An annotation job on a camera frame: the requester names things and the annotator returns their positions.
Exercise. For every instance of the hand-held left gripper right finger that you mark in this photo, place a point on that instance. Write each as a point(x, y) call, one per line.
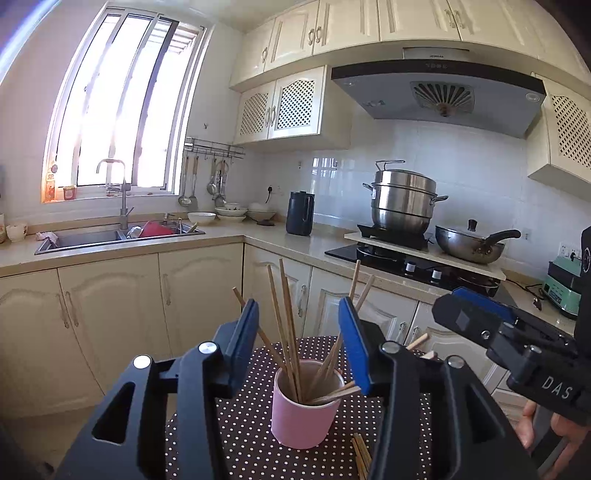
point(353, 350)

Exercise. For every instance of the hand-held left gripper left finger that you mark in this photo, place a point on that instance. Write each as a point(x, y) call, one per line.
point(247, 332)

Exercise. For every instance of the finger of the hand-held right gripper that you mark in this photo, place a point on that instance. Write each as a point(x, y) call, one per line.
point(461, 318)
point(485, 302)

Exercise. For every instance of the bunch of wooden chopsticks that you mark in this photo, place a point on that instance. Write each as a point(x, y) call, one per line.
point(290, 332)

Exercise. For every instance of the pink cup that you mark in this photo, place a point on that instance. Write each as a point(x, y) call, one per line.
point(300, 424)

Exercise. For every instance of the hanging steel utensils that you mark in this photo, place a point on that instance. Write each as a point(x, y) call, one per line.
point(217, 184)

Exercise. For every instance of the person's right hand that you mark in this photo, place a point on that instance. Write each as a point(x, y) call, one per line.
point(525, 424)

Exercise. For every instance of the steel wok with lid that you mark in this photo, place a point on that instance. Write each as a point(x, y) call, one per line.
point(461, 242)

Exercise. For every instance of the green countertop appliance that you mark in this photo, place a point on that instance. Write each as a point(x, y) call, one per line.
point(561, 288)

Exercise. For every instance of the black gas stove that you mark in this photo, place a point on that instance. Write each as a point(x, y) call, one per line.
point(369, 256)

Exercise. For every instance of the beige stone countertop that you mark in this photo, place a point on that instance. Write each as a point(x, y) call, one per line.
point(277, 240)

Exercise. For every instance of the brown polka dot tablecloth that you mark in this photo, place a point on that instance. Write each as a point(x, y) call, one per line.
point(240, 438)

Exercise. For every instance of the stacked white bowls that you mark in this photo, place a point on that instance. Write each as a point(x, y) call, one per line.
point(262, 212)

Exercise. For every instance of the white patterned bowl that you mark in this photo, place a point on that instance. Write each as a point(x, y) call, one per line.
point(231, 211)

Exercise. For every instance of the steel steamer pot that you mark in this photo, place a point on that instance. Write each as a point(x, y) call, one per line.
point(404, 203)

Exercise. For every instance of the dark blue kettle jug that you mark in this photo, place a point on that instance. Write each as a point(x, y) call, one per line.
point(300, 214)

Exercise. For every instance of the cream lower kitchen cabinets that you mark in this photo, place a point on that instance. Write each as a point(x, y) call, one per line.
point(111, 314)

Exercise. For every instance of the red basin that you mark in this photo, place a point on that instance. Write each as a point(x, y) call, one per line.
point(154, 229)

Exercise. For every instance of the hanging steel ladle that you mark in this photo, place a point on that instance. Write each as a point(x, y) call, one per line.
point(184, 198)

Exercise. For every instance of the hanging steel spatula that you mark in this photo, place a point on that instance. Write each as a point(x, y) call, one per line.
point(194, 194)

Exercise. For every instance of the steel faucet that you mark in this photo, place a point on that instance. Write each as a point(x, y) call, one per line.
point(123, 203)

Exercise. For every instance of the steel kitchen sink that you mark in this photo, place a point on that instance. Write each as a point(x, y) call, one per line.
point(83, 237)

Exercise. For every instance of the grey range hood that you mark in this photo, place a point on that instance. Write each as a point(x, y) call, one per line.
point(438, 97)

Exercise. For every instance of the small jar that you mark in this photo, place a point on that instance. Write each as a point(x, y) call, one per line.
point(69, 192)

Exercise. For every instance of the orange bottle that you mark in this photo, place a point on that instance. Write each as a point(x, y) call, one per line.
point(49, 189)

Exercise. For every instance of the white mug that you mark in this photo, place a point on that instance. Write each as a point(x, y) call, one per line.
point(16, 232)

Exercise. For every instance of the barred kitchen window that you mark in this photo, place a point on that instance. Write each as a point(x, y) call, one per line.
point(120, 101)

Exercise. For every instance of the metal utensil rail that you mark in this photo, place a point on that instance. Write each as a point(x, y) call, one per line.
point(214, 147)

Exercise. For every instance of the large lattice door wall cabinet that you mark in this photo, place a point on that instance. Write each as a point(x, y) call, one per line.
point(568, 134)

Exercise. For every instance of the small lattice door wall cabinet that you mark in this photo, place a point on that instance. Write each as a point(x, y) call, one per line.
point(295, 106)

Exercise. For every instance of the cream upper wall cabinets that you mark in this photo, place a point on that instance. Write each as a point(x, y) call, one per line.
point(351, 23)

